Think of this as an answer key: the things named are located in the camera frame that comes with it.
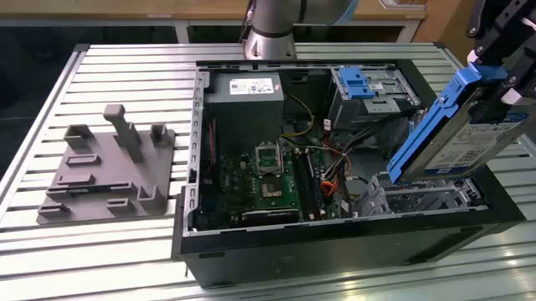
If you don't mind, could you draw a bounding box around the black disk wire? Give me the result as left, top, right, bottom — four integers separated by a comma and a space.
328, 111, 414, 154

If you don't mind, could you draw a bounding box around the black graphics card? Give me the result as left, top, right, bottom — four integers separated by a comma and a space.
239, 208, 300, 225

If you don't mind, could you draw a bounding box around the black open PC case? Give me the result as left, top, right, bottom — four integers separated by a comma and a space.
171, 58, 526, 289

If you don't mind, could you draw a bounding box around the CPU socket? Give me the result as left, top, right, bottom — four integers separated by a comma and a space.
259, 176, 290, 200

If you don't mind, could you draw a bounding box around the yellow wire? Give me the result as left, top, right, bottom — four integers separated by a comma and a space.
280, 93, 315, 139

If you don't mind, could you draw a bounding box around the red flat cable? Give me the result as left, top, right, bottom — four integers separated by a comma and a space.
207, 118, 219, 184

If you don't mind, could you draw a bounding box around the metal optical drive cage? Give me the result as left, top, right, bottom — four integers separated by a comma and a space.
328, 65, 423, 133

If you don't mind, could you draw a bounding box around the RAM stick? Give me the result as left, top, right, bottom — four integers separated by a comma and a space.
304, 150, 328, 218

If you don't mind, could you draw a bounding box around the green motherboard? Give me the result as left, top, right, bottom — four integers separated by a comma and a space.
197, 137, 352, 226

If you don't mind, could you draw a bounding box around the metal socket cover frame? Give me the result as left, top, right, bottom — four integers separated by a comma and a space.
254, 142, 284, 177

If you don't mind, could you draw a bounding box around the thin gray arm cable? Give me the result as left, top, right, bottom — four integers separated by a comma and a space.
236, 0, 256, 43

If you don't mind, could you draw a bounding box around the wooden workbench white frame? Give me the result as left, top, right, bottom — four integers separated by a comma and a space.
0, 0, 429, 44

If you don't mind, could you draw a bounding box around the gray power supply unit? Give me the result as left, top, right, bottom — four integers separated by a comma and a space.
203, 72, 286, 157

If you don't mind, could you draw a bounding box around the hard disk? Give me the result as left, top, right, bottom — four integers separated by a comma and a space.
386, 61, 530, 184

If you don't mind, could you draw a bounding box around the orange wire bundle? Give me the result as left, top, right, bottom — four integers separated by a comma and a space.
319, 147, 352, 200

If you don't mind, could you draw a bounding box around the gray plastic parts rack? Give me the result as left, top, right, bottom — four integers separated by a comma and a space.
36, 103, 176, 225

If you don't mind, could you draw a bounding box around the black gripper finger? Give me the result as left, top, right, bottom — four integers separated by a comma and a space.
467, 28, 536, 124
465, 0, 529, 65

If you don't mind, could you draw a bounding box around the black RAM slot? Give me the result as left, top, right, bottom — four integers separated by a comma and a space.
291, 147, 312, 221

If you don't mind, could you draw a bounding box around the blue plastic drive latch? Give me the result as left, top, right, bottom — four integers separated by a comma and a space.
339, 67, 375, 100

